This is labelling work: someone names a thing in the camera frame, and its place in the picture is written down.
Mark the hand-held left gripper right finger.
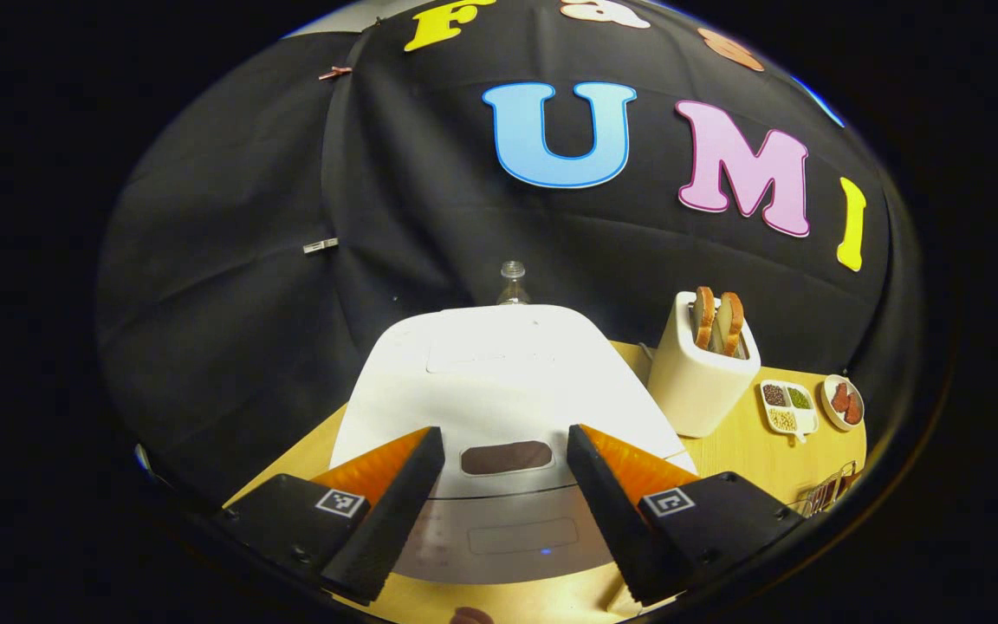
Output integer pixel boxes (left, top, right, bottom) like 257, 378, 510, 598
567, 423, 805, 606

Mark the white rice cooker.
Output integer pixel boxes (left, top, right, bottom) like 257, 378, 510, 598
330, 303, 699, 586

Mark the metal wire chopstick holder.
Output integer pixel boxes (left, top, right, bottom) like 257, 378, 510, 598
787, 459, 860, 519

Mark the round white plate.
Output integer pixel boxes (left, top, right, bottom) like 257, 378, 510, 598
820, 374, 865, 432

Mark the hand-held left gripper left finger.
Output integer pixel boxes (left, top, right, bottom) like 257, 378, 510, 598
213, 426, 446, 606

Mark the clear glass bottle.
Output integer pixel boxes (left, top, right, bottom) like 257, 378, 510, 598
496, 260, 532, 307

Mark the toasted bread slice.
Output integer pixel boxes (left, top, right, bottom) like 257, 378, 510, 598
692, 286, 716, 351
716, 292, 746, 358

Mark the white toaster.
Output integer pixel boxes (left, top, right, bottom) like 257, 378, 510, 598
647, 290, 761, 439

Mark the white divided grain dish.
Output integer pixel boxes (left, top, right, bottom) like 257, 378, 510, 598
759, 379, 819, 443

